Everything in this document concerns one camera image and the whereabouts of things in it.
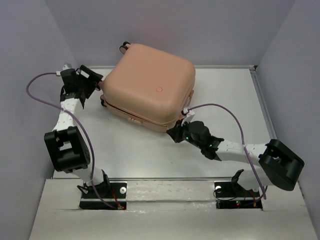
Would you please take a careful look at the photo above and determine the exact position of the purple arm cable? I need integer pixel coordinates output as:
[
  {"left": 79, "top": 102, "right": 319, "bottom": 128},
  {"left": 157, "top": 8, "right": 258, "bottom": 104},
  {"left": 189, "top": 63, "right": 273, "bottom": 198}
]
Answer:
[
  {"left": 26, "top": 71, "right": 123, "bottom": 210},
  {"left": 187, "top": 103, "right": 267, "bottom": 200}
]

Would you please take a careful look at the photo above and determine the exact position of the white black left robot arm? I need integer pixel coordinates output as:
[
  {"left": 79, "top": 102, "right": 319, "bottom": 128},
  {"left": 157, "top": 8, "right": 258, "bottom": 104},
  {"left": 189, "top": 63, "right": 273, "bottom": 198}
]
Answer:
[{"left": 44, "top": 64, "right": 112, "bottom": 198}]

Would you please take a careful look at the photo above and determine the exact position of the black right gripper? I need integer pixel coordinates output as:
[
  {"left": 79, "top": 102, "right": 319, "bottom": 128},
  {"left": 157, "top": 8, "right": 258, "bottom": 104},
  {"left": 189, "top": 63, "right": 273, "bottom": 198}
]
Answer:
[{"left": 165, "top": 119, "right": 203, "bottom": 150}]

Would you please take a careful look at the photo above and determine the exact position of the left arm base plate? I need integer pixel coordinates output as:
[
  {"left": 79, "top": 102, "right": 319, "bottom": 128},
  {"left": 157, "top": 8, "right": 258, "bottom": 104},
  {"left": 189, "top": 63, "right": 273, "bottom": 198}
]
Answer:
[{"left": 77, "top": 181, "right": 128, "bottom": 210}]

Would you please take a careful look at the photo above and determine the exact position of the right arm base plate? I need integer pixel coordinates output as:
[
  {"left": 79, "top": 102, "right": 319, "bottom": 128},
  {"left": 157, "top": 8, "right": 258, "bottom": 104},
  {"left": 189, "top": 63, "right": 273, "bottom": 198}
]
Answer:
[{"left": 213, "top": 181, "right": 263, "bottom": 210}]

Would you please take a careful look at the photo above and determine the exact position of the pink hard-shell suitcase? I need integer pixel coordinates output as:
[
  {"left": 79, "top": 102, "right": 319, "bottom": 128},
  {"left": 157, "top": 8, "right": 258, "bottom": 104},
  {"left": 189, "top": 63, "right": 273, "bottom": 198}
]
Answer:
[{"left": 99, "top": 41, "right": 196, "bottom": 133}]

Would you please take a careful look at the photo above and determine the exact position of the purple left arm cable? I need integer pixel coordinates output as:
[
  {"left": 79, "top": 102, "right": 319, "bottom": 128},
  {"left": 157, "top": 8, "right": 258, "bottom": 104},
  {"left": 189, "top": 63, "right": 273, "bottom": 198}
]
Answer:
[{"left": 26, "top": 71, "right": 123, "bottom": 210}]

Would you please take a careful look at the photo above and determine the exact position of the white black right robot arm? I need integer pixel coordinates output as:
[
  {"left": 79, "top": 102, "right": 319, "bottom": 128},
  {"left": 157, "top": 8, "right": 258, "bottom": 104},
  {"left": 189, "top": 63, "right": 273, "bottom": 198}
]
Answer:
[{"left": 166, "top": 120, "right": 305, "bottom": 196}]

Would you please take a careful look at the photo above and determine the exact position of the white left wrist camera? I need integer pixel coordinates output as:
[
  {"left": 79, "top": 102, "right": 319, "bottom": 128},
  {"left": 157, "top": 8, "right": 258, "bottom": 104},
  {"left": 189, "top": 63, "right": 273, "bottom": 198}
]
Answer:
[{"left": 62, "top": 62, "right": 73, "bottom": 72}]

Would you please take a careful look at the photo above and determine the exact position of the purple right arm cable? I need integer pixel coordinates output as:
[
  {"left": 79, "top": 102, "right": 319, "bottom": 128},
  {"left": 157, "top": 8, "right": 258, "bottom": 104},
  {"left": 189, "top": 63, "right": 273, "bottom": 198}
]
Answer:
[{"left": 187, "top": 103, "right": 267, "bottom": 200}]

